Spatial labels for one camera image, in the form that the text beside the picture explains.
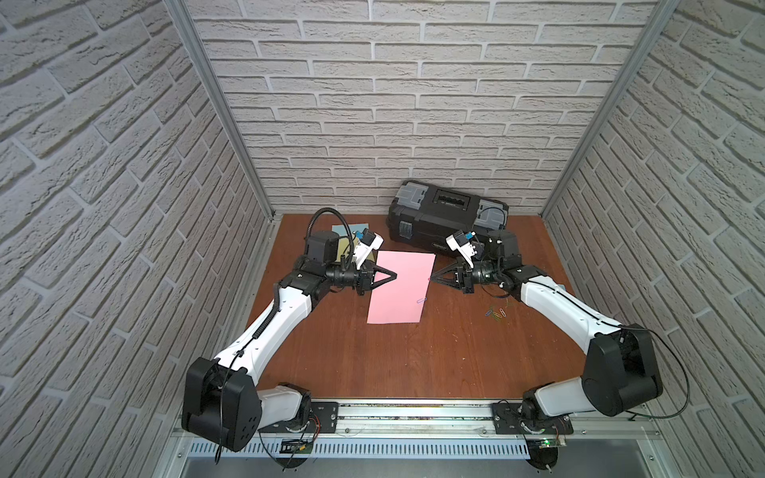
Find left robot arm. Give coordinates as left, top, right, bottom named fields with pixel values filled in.
left=181, top=230, right=396, bottom=451

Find black plastic toolbox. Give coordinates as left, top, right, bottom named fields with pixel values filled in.
left=386, top=179, right=509, bottom=257

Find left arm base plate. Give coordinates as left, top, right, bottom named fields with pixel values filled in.
left=259, top=400, right=340, bottom=435

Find light blue paper sheet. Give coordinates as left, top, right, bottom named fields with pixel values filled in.
left=332, top=223, right=370, bottom=237

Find paperclip on table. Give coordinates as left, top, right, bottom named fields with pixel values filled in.
left=485, top=308, right=507, bottom=322

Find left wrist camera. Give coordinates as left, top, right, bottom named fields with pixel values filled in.
left=353, top=228, right=384, bottom=270

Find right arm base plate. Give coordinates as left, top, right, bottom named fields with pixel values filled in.
left=491, top=400, right=574, bottom=436

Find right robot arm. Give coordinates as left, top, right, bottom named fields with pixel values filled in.
left=432, top=230, right=663, bottom=420

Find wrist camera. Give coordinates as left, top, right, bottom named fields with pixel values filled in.
left=445, top=231, right=478, bottom=269
left=353, top=228, right=384, bottom=270

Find aluminium front rail frame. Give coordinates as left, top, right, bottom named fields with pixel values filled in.
left=173, top=398, right=667, bottom=466

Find pink paper sheet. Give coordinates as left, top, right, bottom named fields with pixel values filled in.
left=367, top=251, right=435, bottom=325

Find yellow paper sheet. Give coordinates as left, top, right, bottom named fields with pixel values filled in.
left=336, top=236, right=381, bottom=263

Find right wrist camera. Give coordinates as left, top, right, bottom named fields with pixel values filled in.
left=445, top=231, right=478, bottom=269

